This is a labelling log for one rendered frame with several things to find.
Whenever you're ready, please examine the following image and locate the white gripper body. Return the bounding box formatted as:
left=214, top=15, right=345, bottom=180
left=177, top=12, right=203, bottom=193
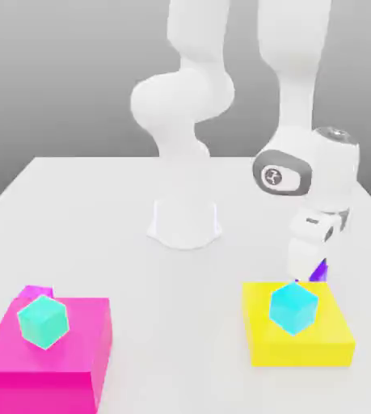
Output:
left=286, top=208, right=335, bottom=283

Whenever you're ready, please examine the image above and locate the small purple cube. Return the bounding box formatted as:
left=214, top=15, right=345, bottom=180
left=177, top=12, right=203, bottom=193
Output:
left=293, top=257, right=331, bottom=283

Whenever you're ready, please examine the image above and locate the small cyan cube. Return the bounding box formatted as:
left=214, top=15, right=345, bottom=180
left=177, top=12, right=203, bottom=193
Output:
left=268, top=281, right=320, bottom=338

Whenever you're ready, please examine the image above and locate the small mint green cube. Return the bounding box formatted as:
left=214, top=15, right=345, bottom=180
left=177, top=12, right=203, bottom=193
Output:
left=16, top=294, right=70, bottom=351

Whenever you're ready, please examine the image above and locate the small magenta cube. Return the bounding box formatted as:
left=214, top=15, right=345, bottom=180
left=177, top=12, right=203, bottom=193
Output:
left=18, top=284, right=56, bottom=301

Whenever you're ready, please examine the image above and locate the large yellow box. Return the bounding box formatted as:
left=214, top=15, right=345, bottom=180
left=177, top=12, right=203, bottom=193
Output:
left=241, top=281, right=357, bottom=369

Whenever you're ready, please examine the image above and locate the large pink box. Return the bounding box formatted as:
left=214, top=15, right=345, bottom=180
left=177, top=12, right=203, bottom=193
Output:
left=0, top=296, right=114, bottom=414

